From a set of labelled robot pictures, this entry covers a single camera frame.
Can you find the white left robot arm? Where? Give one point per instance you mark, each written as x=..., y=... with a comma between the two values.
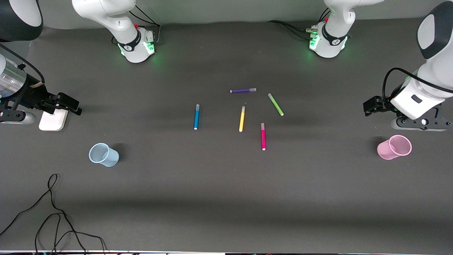
x=332, y=35

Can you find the yellow marker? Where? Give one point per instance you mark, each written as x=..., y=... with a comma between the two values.
x=242, y=119

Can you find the pink marker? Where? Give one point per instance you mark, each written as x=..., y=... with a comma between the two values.
x=263, y=136

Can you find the translucent pink plastic cup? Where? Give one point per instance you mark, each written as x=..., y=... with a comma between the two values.
x=393, y=148

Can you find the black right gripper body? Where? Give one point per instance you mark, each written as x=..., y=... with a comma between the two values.
x=32, y=95

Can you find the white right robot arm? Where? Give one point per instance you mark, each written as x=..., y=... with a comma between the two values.
x=116, y=21

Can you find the purple marker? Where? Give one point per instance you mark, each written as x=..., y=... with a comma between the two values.
x=242, y=90

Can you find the translucent blue plastic cup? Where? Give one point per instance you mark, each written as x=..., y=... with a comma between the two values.
x=104, y=156

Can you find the green marker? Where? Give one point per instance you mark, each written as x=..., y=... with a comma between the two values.
x=275, y=104

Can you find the blue marker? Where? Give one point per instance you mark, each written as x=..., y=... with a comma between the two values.
x=196, y=117

